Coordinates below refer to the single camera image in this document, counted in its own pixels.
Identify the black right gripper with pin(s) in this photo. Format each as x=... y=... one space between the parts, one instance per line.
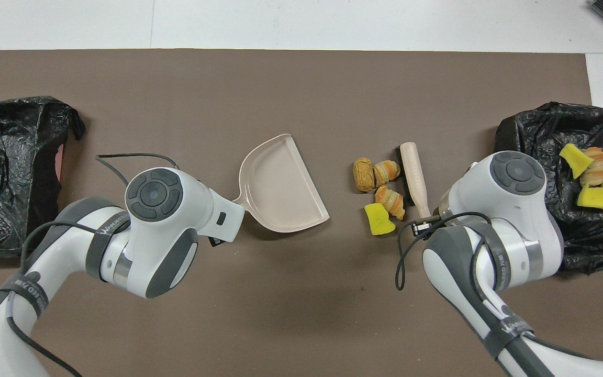
x=431 y=224

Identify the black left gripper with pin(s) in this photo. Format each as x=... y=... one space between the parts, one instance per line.
x=216 y=242

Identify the striped toy croissant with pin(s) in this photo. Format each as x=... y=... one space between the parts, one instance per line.
x=387 y=172
x=390 y=201

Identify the wavy yellow sponge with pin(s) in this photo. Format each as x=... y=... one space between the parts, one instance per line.
x=379 y=220

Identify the beige brush black bristles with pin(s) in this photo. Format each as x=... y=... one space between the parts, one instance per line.
x=415 y=173

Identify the beige plastic dustpan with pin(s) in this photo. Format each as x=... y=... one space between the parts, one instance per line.
x=280 y=188

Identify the brown toy pastry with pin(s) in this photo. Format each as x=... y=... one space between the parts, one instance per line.
x=364 y=174

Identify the small yellow sponge piece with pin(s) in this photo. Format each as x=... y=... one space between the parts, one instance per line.
x=573 y=159

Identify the large yellow sponge piece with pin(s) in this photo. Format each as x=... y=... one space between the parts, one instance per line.
x=597 y=196

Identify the pale crumbly toy bread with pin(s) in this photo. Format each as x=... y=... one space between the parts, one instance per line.
x=594 y=166

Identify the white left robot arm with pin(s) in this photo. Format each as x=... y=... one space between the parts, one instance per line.
x=165 y=225

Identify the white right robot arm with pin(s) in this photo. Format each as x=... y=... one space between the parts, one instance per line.
x=511 y=209

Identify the black bag lined pink bin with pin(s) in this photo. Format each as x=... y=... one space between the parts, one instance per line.
x=3 y=173

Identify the brown table mat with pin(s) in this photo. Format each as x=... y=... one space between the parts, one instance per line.
x=280 y=314

